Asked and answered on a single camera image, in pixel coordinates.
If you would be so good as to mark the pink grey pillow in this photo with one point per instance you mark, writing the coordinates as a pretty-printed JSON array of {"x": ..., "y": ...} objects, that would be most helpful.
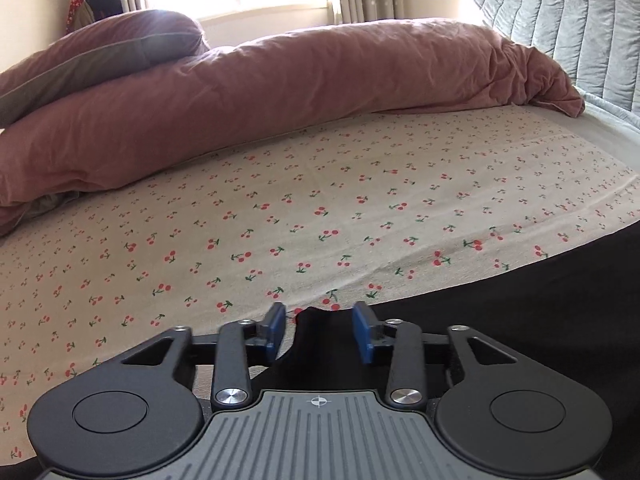
[{"x": 116, "y": 47}]

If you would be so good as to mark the hanging dark red clothes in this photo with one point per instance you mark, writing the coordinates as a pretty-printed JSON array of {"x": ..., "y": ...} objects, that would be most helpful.
[{"x": 82, "y": 13}]

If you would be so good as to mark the grey quilted headboard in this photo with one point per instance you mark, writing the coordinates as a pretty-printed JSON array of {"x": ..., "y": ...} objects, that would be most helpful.
[{"x": 595, "y": 41}]

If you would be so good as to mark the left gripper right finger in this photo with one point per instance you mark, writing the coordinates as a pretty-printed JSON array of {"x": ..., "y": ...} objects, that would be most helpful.
[{"x": 398, "y": 347}]

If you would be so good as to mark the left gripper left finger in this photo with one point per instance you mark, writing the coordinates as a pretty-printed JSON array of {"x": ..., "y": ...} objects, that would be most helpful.
[{"x": 234, "y": 350}]

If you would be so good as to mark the cherry print bed sheet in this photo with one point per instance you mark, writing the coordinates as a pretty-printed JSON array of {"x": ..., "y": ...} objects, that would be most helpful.
[{"x": 374, "y": 208}]

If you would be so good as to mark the pink duvet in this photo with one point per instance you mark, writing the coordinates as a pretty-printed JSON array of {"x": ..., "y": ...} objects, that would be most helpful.
[{"x": 128, "y": 128}]

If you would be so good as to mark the black pants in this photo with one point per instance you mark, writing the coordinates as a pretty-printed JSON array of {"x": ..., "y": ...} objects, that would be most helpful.
[{"x": 541, "y": 380}]

